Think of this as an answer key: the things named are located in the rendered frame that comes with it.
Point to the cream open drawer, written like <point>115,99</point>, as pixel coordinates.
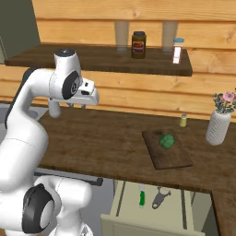
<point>132,219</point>

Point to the dark wooden cutting board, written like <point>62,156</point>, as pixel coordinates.
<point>172,155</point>

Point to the white ribbed vase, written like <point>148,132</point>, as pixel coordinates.
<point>218,127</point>

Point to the dark jar with red label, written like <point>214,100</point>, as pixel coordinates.
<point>139,46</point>

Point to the dark wooden wall shelf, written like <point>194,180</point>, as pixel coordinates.
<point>123,63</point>

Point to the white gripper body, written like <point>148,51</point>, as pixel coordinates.
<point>89,99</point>

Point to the small yellow shaker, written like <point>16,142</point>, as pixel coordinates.
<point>183,120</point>

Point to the green broccoli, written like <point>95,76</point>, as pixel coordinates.
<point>167,141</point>

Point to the white bottle with blue cap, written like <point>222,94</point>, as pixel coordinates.
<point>177,50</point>

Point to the grey appliance front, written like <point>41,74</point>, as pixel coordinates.
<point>98,202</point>

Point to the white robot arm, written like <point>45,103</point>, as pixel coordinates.
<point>21,147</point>

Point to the pale grey cylinder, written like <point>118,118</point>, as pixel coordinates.
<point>54,110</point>

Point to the pale shelf bracket post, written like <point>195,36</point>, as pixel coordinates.
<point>122,33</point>

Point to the grey sink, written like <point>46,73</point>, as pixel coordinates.
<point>38,114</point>

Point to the grey peeler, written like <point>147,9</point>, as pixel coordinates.
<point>159,199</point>

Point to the olive green cupboard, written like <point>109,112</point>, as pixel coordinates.
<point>17,27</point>

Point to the pink flowers with green leaves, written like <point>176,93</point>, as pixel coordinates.
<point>226,101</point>

